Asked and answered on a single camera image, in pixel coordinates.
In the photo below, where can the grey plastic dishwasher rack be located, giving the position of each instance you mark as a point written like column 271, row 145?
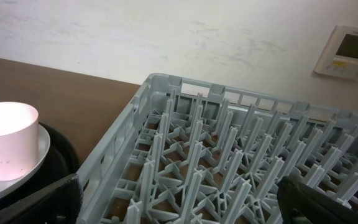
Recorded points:
column 187, row 151

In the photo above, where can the wall control panel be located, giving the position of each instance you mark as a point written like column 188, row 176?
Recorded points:
column 339, row 58

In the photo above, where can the grey round plate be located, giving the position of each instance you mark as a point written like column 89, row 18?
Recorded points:
column 9, row 186

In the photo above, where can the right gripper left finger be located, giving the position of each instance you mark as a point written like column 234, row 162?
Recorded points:
column 59, row 202

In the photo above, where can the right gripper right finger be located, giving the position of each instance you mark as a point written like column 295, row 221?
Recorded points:
column 299, row 203

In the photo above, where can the pink plastic cup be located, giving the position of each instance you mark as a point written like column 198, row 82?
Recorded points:
column 18, row 139

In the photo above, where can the round black serving tray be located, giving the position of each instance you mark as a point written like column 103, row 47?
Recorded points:
column 61, row 160

